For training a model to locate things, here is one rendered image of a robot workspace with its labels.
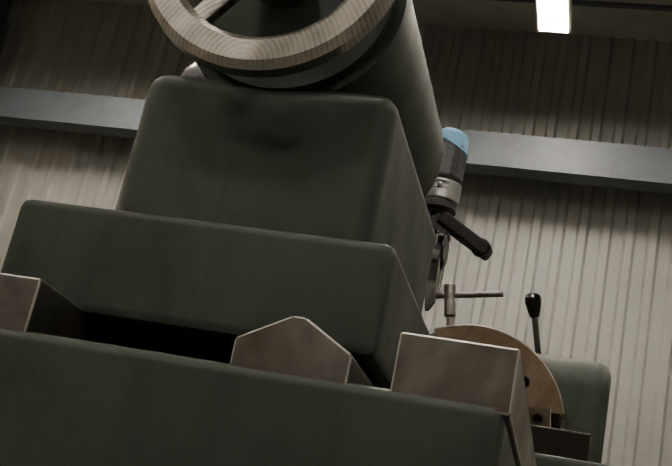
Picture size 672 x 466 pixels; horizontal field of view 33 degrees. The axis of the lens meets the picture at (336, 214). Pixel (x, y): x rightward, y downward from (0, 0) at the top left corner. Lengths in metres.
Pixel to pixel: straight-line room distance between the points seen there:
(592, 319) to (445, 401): 11.88
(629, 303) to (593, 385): 10.43
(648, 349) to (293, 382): 11.85
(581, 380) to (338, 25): 1.47
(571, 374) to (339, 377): 1.55
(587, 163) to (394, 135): 11.63
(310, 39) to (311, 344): 0.18
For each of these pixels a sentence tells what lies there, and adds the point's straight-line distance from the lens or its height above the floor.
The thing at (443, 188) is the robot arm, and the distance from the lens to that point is 2.18.
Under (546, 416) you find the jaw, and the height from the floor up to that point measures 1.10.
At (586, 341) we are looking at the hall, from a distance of 12.30.
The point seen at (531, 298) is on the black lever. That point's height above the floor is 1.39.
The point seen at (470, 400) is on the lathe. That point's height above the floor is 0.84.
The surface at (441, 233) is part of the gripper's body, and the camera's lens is 2.15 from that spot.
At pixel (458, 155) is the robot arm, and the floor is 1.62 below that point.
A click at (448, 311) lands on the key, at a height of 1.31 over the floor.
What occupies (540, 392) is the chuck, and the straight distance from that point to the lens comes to 1.84.
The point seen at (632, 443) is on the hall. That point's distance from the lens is 12.05.
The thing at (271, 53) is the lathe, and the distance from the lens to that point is 0.60.
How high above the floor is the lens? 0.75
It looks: 19 degrees up
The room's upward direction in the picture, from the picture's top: 12 degrees clockwise
